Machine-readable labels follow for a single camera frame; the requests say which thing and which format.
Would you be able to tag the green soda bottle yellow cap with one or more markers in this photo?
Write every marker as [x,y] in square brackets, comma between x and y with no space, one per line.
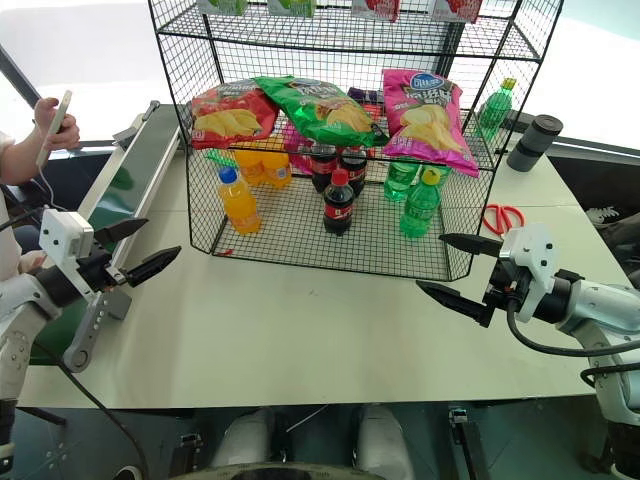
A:
[420,210]
[495,110]

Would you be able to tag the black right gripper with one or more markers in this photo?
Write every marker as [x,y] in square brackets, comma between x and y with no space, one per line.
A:
[505,287]

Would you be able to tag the red potato chips bag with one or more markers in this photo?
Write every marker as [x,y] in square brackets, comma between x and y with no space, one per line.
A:
[230,117]

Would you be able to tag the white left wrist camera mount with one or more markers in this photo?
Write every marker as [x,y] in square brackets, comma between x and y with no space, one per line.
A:
[62,235]

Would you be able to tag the small pink snack bag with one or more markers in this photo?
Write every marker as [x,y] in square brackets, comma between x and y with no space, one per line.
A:
[296,145]

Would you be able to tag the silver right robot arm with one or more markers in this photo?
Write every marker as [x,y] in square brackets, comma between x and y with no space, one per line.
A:
[600,305]

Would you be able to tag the dark slanted pole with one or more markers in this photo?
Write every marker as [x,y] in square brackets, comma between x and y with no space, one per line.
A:
[17,75]

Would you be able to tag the orange soda bottle blue cap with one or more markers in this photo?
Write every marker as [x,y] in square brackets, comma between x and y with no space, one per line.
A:
[240,202]

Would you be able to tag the black table leg bracket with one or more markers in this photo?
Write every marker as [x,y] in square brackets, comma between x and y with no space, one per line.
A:
[467,440]
[189,455]

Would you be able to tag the green and white snack bag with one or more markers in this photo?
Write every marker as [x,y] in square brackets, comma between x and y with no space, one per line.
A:
[222,5]
[291,6]

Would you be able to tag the green striped snack pack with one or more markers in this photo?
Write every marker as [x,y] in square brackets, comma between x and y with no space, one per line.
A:
[219,157]

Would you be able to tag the green conveyor belt white frame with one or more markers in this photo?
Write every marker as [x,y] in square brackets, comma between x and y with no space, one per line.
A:
[135,175]

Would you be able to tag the grey cylinder with black cap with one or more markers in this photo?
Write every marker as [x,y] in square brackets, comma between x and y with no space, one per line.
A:
[532,145]

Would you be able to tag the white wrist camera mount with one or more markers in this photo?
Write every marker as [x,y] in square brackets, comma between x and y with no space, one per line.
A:
[62,235]
[532,265]

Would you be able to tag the red scissors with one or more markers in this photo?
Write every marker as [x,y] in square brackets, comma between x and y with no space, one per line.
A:
[505,217]

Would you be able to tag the red and white snack bag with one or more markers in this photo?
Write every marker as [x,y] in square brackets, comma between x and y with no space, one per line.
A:
[457,9]
[376,9]

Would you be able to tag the black sneaker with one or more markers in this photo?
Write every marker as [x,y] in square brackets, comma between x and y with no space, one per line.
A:
[602,215]

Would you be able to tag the white smartphone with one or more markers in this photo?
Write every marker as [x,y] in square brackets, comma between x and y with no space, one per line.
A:
[54,125]

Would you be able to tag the green potato chips bag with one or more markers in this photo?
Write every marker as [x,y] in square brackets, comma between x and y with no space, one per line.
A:
[325,110]

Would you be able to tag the person's right hand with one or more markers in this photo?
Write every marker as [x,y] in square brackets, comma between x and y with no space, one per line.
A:
[31,261]

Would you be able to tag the pink potato chips bag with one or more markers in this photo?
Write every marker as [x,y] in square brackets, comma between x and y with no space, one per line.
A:
[430,122]

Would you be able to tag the person's left hand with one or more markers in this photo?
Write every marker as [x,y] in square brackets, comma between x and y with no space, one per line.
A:
[65,132]

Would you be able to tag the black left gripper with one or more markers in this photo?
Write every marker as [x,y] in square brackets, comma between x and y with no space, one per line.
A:
[97,272]

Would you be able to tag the purple snack pack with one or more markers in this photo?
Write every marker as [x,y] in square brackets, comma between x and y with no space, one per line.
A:
[365,95]

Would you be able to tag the cola bottle red cap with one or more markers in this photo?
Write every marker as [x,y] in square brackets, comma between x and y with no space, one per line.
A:
[354,170]
[323,167]
[338,207]

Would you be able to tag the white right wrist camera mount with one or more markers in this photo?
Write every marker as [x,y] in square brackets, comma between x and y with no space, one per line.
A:
[532,265]

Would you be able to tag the white rounded robot leg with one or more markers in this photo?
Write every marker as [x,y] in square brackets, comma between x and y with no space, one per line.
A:
[382,442]
[247,440]

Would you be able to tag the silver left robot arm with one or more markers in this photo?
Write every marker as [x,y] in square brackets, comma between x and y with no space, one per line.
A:
[20,310]

